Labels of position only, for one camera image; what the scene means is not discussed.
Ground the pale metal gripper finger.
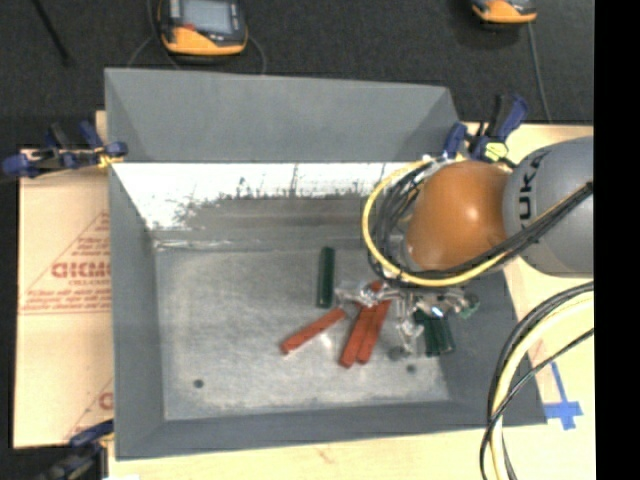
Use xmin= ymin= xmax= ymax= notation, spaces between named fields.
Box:
xmin=394 ymin=305 xmax=423 ymax=356
xmin=334 ymin=281 xmax=397 ymax=311

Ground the dark green flat block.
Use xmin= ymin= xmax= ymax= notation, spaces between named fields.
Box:
xmin=413 ymin=309 xmax=438 ymax=358
xmin=432 ymin=315 xmax=458 ymax=355
xmin=316 ymin=246 xmax=337 ymax=310

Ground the grey metal bin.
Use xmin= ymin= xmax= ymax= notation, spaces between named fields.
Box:
xmin=103 ymin=67 xmax=547 ymax=460

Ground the brown cardboard board, red print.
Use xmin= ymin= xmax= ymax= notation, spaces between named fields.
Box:
xmin=11 ymin=166 xmax=117 ymax=450

